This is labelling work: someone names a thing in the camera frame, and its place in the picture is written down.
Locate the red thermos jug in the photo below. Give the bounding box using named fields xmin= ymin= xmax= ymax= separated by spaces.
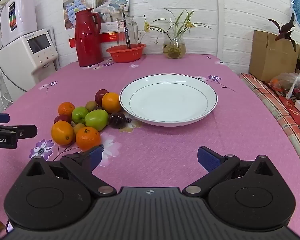
xmin=74 ymin=8 xmax=104 ymax=67

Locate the large green apple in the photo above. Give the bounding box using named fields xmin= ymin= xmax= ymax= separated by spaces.
xmin=84 ymin=109 xmax=109 ymax=131

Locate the clear glass vase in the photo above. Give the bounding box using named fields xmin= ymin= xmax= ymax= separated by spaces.
xmin=162 ymin=32 xmax=186 ymax=59

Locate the small green apple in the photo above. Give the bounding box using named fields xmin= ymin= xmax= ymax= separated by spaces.
xmin=72 ymin=107 xmax=89 ymax=124

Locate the plaid blanket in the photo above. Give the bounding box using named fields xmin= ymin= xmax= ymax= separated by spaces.
xmin=239 ymin=73 xmax=300 ymax=175

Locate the clear glass pitcher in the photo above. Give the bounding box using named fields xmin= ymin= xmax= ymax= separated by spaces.
xmin=117 ymin=16 xmax=139 ymax=48

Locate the green plant with yellow flowers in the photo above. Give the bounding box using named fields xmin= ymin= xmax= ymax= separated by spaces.
xmin=140 ymin=8 xmax=213 ymax=45

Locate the dark purple plum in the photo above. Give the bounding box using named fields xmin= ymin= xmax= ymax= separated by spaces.
xmin=109 ymin=112 xmax=127 ymax=129

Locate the dark stirring stick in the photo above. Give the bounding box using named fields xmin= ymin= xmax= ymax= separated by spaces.
xmin=122 ymin=12 xmax=131 ymax=49

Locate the clear plastic bag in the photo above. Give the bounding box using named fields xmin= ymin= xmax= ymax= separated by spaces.
xmin=269 ymin=67 xmax=300 ymax=99

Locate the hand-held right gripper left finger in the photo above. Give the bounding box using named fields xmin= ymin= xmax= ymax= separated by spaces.
xmin=25 ymin=145 xmax=117 ymax=197

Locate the dark red plum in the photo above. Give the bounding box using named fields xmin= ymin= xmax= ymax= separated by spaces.
xmin=95 ymin=89 xmax=109 ymax=106

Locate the white ceramic plate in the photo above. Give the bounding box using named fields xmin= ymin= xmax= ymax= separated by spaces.
xmin=119 ymin=74 xmax=218 ymax=127

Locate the red package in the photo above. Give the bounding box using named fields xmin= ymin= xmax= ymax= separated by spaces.
xmin=277 ymin=90 xmax=300 ymax=120

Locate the red plastic basket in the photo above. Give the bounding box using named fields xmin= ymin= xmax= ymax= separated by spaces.
xmin=106 ymin=43 xmax=147 ymax=63

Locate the white appliance with screen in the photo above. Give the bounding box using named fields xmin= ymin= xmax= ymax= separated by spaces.
xmin=0 ymin=29 xmax=59 ymax=103

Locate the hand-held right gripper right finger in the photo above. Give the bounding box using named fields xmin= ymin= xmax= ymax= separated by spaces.
xmin=182 ymin=146 xmax=278 ymax=197

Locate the white wall pipe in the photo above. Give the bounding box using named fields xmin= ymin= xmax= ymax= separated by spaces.
xmin=215 ymin=0 xmax=219 ymax=57

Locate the cardboard box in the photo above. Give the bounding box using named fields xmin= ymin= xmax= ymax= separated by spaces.
xmin=249 ymin=30 xmax=300 ymax=83

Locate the pink floral tablecloth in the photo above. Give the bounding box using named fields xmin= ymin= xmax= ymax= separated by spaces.
xmin=0 ymin=54 xmax=300 ymax=240

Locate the smooth orange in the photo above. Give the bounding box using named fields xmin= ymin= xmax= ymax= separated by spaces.
xmin=51 ymin=120 xmax=74 ymax=146
xmin=102 ymin=92 xmax=122 ymax=114

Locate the purple leafed plant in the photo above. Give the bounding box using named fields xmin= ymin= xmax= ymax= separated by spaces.
xmin=268 ymin=13 xmax=297 ymax=52

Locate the bumpy mandarin orange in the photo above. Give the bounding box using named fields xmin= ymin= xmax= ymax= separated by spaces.
xmin=58 ymin=102 xmax=76 ymax=117
xmin=75 ymin=127 xmax=101 ymax=152

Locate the white water purifier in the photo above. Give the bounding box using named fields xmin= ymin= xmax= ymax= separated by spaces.
xmin=1 ymin=0 xmax=38 ymax=47

